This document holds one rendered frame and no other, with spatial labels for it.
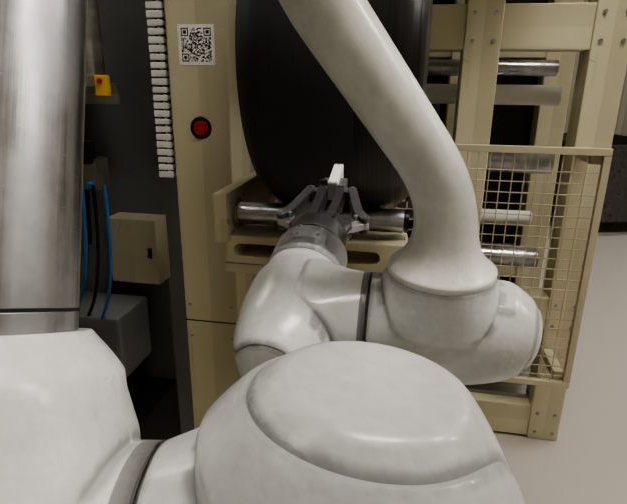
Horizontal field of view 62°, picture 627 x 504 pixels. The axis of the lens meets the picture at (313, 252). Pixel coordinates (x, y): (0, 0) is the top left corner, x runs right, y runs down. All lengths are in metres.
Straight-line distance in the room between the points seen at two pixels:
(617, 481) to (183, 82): 1.68
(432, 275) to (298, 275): 0.13
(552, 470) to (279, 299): 1.54
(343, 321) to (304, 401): 0.28
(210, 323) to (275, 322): 0.78
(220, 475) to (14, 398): 0.09
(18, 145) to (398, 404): 0.21
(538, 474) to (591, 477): 0.16
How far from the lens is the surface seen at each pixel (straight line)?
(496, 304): 0.50
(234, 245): 1.05
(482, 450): 0.23
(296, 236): 0.60
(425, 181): 0.45
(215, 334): 1.26
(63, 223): 0.29
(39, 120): 0.29
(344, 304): 0.49
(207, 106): 1.12
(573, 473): 1.95
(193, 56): 1.13
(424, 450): 0.21
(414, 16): 0.87
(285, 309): 0.48
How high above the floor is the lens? 1.16
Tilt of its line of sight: 18 degrees down
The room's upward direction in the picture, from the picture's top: 1 degrees clockwise
